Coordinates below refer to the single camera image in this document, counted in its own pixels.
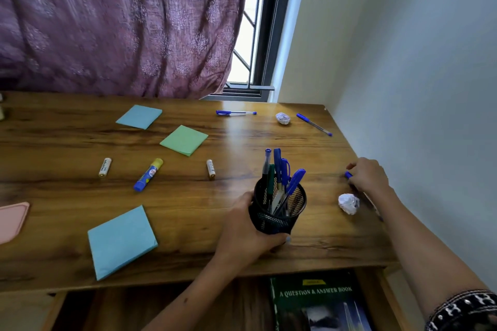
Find person's right hand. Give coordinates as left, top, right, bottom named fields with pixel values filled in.
left=346, top=157, right=390, bottom=198

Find person's left hand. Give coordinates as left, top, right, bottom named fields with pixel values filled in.
left=215, top=192, right=292, bottom=265

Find black mesh pen holder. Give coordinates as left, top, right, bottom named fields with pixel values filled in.
left=248, top=176, right=308, bottom=235

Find person's left forearm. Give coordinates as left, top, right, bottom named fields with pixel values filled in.
left=142, top=251, right=249, bottom=331

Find person's right forearm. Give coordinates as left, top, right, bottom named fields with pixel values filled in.
left=369, top=187, right=484, bottom=321

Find crumpled white paper ball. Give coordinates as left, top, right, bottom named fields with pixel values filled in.
left=338, top=193, right=360, bottom=216

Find green pen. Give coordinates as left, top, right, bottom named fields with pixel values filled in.
left=266, top=164, right=276, bottom=214

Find dark green book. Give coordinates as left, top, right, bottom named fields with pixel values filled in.
left=269, top=270, right=374, bottom=331

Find blue capped grey pen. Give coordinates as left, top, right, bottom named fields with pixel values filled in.
left=296, top=113, right=333, bottom=137

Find grey pen with blue tip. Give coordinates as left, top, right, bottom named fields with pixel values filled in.
left=261, top=148, right=272, bottom=203

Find green sticky note pad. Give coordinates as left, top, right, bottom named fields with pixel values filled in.
left=159, top=125, right=209, bottom=157

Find blue yellow glue stick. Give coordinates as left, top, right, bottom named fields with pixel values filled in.
left=133, top=158, right=164, bottom=192

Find large blue paper pad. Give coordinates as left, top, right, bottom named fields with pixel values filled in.
left=87, top=205, right=159, bottom=282

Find black patterned sleeve cuff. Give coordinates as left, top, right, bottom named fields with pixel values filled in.
left=424, top=290, right=497, bottom=331

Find wooden desk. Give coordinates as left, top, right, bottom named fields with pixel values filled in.
left=0, top=90, right=414, bottom=331

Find small blue sticky note pad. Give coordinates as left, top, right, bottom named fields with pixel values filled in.
left=115, top=104, right=163, bottom=130

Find window grille bars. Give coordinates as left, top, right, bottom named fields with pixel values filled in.
left=232, top=0, right=269, bottom=85

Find pink flat case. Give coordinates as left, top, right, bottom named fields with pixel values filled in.
left=0, top=202, right=30, bottom=245

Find purple patterned curtain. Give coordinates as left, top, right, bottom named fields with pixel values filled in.
left=0, top=0, right=247, bottom=100

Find dark window frame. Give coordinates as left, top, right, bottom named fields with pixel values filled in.
left=201, top=0, right=299, bottom=103

